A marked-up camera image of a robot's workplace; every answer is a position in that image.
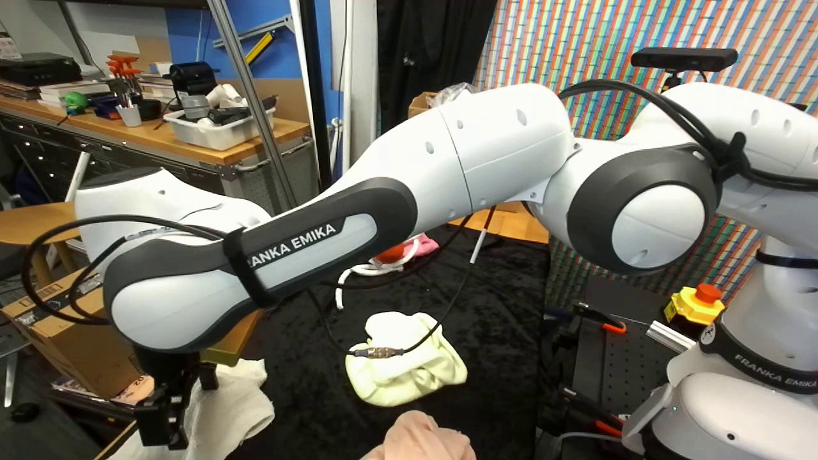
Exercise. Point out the white metal leg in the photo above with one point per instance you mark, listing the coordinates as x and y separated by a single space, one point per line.
76 168

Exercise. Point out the silver metal tube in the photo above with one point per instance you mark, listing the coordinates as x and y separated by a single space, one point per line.
667 336

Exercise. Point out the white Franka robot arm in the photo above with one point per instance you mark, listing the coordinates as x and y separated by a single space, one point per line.
475 144

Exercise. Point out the pink cloth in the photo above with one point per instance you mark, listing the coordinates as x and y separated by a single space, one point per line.
425 248

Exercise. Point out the silver metal pole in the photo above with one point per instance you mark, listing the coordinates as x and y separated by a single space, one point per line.
250 103

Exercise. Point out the green plastic object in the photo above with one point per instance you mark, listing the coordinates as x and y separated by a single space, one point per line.
74 101

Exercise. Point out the black stereo camera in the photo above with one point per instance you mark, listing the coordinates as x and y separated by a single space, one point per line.
680 59

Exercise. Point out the orange plastic object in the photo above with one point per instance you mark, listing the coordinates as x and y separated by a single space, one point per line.
122 65

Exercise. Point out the yellow red emergency stop button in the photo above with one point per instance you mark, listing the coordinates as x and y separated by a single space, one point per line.
692 306

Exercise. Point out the black flat case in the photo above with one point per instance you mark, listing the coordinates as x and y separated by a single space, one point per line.
38 70

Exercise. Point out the wooden top workbench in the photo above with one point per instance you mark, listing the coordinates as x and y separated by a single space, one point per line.
257 161

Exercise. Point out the peach cloth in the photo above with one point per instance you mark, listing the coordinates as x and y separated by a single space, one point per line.
425 438

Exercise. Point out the white cloth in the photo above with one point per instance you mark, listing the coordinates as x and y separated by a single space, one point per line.
231 416

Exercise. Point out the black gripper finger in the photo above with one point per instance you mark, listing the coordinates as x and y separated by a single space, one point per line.
148 427
177 423

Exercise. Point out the pale yellow cloth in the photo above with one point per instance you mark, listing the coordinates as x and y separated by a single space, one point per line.
398 379

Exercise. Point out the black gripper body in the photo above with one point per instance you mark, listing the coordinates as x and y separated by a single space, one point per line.
180 375

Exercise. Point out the black boxy device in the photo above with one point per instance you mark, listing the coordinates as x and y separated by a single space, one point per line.
193 78

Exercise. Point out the yellow bar tool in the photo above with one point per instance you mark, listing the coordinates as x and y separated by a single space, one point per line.
258 48

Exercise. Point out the red ball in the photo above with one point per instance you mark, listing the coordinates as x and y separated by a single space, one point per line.
392 253

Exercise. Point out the black vertical pole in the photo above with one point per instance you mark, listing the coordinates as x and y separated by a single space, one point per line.
317 85

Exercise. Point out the black perforated breadboard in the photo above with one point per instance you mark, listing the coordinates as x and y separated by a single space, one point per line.
621 373

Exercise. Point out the white plastic tray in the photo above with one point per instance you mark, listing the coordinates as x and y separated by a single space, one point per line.
213 130

